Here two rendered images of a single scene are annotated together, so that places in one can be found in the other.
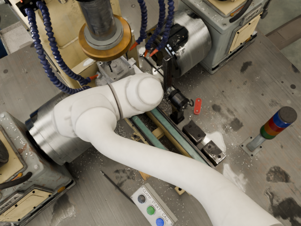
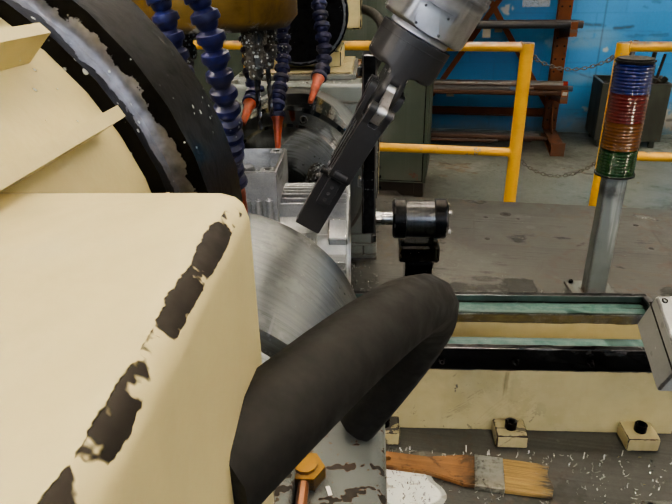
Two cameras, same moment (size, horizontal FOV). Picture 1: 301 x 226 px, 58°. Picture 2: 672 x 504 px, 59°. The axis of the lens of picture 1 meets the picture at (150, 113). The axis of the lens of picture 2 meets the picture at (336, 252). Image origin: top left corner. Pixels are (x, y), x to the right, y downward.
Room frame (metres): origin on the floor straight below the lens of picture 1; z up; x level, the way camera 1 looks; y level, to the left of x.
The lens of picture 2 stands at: (0.09, 0.61, 1.35)
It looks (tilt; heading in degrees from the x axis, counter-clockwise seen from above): 25 degrees down; 306
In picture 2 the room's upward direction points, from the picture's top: 1 degrees counter-clockwise
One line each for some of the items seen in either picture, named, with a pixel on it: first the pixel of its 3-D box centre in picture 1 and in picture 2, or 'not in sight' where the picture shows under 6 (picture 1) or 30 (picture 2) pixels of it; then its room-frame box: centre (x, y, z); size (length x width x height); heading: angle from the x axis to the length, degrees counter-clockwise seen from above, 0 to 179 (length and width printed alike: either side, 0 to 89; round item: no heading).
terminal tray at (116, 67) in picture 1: (116, 69); (235, 187); (0.60, 0.11, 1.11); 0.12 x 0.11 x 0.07; 33
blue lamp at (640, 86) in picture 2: (284, 117); (632, 77); (0.27, -0.45, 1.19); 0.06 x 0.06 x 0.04
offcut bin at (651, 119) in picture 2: not in sight; (630, 93); (1.00, -4.76, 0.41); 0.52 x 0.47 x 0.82; 24
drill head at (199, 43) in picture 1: (181, 41); (297, 163); (0.75, -0.19, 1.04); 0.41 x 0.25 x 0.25; 122
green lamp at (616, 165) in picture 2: (270, 130); (616, 161); (0.27, -0.45, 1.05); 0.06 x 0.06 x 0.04
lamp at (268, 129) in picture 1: (274, 126); (621, 134); (0.27, -0.45, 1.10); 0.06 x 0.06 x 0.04
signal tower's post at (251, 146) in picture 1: (266, 133); (611, 185); (0.27, -0.45, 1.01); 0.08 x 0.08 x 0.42; 32
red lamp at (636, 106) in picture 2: (279, 122); (626, 106); (0.27, -0.45, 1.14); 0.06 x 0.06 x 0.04
